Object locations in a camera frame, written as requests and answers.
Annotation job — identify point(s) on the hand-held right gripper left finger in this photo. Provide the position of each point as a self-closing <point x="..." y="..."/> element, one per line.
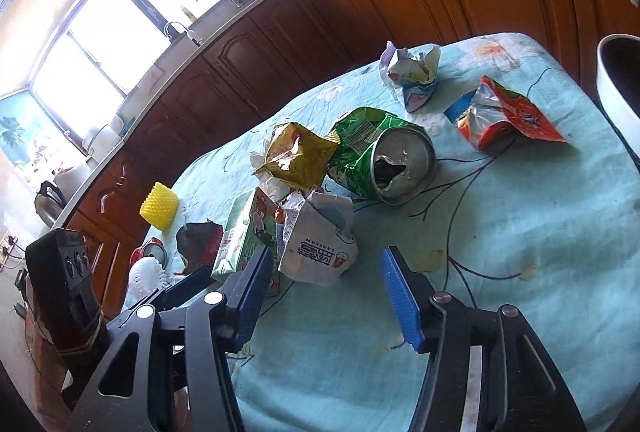
<point x="252" y="297"/>

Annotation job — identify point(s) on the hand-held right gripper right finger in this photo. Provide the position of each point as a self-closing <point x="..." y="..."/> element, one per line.
<point x="402" y="302"/>

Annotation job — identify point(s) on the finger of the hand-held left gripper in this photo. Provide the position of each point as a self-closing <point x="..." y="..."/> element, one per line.
<point x="192" y="284"/>

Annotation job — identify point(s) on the red crinkled wrapper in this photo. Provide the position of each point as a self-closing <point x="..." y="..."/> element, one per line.
<point x="200" y="247"/>

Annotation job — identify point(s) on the green juice carton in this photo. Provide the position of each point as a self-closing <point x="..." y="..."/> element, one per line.
<point x="240" y="232"/>

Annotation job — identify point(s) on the white paper bag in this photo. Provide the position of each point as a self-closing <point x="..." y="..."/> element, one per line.
<point x="320" y="252"/>

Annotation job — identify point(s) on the green snack wrapper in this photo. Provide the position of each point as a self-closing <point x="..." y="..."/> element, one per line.
<point x="357" y="161"/>

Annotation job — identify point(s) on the yellow snack wrapper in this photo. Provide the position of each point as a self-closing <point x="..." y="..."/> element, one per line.
<point x="300" y="156"/>

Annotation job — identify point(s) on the orange snack packet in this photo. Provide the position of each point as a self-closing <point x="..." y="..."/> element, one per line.
<point x="505" y="116"/>

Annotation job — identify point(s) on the white printed paper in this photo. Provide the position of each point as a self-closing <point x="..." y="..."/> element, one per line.
<point x="410" y="71"/>

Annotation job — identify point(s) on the white-rimmed black trash bin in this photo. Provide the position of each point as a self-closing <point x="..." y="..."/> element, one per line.
<point x="617" y="86"/>

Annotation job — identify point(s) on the crushed red can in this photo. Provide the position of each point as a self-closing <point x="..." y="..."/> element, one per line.
<point x="150" y="254"/>

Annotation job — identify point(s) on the white power strip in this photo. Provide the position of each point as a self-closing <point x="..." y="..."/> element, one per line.
<point x="10" y="252"/>

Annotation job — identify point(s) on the metal kettle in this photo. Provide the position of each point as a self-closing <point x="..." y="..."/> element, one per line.
<point x="47" y="207"/>

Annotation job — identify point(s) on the yellow foam fruit net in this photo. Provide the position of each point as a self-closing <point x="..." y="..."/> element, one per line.
<point x="159" y="206"/>

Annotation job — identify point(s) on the white kitchen appliance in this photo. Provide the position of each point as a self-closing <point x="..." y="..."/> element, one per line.
<point x="72" y="179"/>

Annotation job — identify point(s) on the light blue floral tablecloth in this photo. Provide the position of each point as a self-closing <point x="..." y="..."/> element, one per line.
<point x="500" y="222"/>

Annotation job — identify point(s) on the white jug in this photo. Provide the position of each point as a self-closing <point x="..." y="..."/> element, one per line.
<point x="102" y="141"/>

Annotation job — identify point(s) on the white speckled countertop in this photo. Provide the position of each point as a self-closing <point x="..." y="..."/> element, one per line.
<point x="145" y="84"/>

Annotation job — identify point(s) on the wooden kitchen cabinets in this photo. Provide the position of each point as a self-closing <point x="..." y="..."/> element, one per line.
<point x="280" y="61"/>

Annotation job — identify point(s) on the metal faucet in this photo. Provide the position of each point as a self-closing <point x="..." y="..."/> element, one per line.
<point x="195" y="39"/>

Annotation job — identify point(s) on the kitchen window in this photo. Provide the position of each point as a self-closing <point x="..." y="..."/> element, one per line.
<point x="125" y="21"/>

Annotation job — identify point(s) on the tropical wall poster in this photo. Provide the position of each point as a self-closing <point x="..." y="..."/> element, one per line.
<point x="20" y="131"/>

